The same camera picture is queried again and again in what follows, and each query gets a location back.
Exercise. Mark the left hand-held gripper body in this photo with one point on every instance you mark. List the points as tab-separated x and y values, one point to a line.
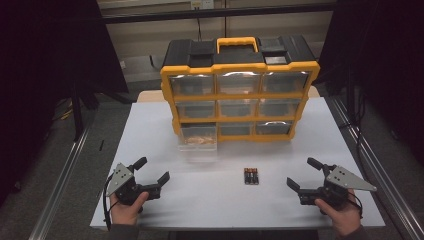
125	191

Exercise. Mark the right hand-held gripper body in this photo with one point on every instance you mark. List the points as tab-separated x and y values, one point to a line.
335	190

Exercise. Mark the pack of black copper batteries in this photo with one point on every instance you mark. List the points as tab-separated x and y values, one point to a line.
251	176

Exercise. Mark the clear plastic organizer drawer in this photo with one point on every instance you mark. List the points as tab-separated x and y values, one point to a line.
199	148

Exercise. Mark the yellow black drawer organizer cabinet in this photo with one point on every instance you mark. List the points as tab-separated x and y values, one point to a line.
240	60

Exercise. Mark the person's left hand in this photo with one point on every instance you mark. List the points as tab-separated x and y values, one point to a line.
125	213

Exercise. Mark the person's right hand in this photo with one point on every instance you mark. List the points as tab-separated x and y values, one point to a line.
346	218

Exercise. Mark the copper-coloured drawer contents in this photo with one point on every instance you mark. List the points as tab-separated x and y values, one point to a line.
200	140

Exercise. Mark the black metal stand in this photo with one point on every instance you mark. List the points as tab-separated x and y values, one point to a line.
77	110

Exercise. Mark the set of clear drawers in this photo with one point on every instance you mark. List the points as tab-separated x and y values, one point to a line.
238	108

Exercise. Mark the black curtain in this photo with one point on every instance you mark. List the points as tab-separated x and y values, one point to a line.
40	66
383	66

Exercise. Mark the black horizontal bar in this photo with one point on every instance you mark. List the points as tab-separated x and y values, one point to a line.
216	13

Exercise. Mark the aluminium floor rail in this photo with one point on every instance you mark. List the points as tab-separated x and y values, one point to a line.
56	186
376	160

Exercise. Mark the white wall socket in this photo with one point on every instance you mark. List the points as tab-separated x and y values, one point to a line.
202	4

